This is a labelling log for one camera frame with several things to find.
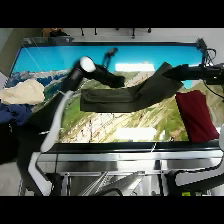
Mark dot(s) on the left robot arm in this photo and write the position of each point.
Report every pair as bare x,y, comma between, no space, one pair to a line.
55,130

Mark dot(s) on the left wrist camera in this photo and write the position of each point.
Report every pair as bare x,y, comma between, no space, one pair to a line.
109,56

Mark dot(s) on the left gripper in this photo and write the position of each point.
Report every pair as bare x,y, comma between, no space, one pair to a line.
115,81

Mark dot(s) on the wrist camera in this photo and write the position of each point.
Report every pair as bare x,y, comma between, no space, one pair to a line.
109,56
202,50

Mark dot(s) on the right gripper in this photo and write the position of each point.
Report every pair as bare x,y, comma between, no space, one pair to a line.
180,72

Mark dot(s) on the dark green shirt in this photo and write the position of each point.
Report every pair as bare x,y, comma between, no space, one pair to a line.
110,100

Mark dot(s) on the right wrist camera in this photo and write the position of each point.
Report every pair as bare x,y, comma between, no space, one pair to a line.
202,50

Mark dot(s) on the red garment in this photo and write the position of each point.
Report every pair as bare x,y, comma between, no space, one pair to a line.
196,116

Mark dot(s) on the silver frame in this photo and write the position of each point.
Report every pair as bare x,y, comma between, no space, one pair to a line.
113,156

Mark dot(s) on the beige garment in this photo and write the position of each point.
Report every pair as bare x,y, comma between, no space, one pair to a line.
23,91

